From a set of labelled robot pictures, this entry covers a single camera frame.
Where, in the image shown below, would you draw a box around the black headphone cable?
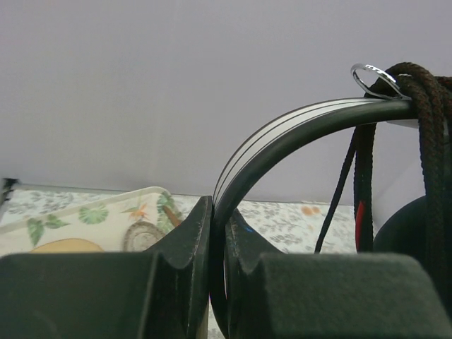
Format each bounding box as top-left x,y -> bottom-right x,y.
314,61 -> 452,283

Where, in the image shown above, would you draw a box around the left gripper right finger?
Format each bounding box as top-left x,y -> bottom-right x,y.
225,212 -> 451,338

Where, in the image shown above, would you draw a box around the white black headphones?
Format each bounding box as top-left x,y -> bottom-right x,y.
210,62 -> 452,339

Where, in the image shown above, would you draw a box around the floral table mat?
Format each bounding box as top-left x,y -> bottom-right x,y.
0,183 -> 379,255

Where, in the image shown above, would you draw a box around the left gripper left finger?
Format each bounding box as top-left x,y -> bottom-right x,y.
1,196 -> 212,338

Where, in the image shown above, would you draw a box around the floral rectangular tray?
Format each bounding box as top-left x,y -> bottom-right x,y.
1,186 -> 182,256

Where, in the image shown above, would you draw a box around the beige bird oval plate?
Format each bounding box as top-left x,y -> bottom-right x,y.
30,238 -> 103,254

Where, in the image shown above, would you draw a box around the speckled grey oval plate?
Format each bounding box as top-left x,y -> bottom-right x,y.
122,221 -> 166,252

